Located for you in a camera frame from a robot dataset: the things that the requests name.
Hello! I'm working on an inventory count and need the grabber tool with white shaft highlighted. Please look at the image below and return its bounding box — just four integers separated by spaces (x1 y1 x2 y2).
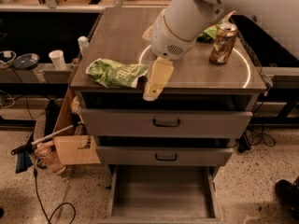
11 125 76 155

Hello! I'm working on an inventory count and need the small bowl at left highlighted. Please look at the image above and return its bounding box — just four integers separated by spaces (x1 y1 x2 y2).
0 50 16 69

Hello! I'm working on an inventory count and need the clear plastic bottle on floor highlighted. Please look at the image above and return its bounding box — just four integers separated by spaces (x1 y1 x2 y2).
35 141 66 175

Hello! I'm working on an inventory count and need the green jalapeno chip bag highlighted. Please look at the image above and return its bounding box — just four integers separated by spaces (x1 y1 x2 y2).
86 58 148 88

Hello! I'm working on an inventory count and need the white paper cup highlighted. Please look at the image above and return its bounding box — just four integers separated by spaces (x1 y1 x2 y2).
49 49 66 70

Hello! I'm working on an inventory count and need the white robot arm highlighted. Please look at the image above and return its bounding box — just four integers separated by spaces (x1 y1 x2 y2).
143 0 299 101

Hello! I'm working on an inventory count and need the middle drawer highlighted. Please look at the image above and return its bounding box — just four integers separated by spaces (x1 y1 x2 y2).
96 147 233 166

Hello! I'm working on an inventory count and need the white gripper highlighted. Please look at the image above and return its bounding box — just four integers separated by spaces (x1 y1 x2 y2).
143 10 195 101

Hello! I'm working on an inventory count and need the cardboard box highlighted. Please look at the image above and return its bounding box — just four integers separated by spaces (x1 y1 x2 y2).
53 88 100 165

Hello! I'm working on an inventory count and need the white bottle beside cabinet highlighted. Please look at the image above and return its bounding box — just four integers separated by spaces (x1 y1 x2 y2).
78 36 89 56

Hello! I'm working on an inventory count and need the top drawer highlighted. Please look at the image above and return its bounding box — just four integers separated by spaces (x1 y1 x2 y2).
81 109 252 139

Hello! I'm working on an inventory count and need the crushed gold soda can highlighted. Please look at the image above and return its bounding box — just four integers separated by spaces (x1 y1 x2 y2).
209 22 238 64

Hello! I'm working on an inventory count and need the black floor cable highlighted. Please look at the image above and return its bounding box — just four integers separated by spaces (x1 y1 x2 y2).
32 159 77 224

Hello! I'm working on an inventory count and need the black shoe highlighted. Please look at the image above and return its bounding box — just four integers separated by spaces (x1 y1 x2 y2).
275 179 299 220

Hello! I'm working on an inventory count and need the green chip bag at back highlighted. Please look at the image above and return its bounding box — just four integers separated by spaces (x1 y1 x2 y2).
197 10 235 43

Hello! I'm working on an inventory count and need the open bottom drawer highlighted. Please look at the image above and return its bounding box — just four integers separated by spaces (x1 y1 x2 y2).
100 165 224 224

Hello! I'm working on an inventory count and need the grey plate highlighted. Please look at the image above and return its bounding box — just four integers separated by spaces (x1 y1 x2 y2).
13 53 39 70

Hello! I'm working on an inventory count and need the grey drawer cabinet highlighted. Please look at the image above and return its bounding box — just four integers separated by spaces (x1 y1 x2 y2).
71 8 265 224

